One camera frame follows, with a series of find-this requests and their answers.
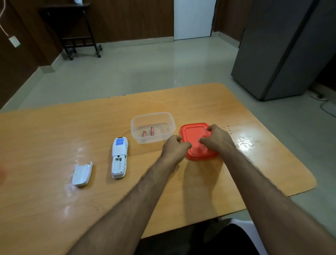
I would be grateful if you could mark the person's left forearm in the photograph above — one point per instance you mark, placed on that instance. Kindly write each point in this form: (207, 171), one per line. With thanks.
(126, 207)

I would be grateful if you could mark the white door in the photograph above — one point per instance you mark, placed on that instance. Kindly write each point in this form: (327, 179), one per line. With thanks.
(194, 18)

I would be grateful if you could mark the person's left hand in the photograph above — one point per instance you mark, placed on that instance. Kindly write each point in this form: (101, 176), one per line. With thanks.
(172, 152)

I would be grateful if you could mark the white remote battery cover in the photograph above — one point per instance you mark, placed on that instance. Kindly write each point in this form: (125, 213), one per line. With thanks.
(82, 174)

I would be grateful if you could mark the person's right forearm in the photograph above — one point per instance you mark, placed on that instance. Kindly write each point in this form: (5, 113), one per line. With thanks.
(273, 202)

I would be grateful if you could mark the person's right thumb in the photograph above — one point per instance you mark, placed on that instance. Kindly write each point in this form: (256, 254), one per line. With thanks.
(204, 141)

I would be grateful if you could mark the black wheeled trolley table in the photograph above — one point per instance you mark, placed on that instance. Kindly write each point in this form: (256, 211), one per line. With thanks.
(76, 29)

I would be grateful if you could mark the person's left thumb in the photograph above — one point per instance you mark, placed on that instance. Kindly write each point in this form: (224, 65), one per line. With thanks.
(185, 147)

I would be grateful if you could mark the red plastic container lid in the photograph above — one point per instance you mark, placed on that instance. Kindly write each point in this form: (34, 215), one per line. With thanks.
(194, 136)

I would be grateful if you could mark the grey refrigerator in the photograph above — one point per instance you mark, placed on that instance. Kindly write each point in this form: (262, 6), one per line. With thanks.
(283, 47)

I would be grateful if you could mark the person's right hand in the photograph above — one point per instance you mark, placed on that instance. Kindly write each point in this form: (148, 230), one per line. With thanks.
(219, 140)

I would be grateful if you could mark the person's black shorts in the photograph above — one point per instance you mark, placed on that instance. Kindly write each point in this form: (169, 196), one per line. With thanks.
(199, 240)

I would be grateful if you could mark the white remote control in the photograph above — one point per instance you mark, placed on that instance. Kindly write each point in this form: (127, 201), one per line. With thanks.
(119, 160)

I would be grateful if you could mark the clear plastic container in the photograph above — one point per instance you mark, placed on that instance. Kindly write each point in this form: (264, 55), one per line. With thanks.
(162, 123)

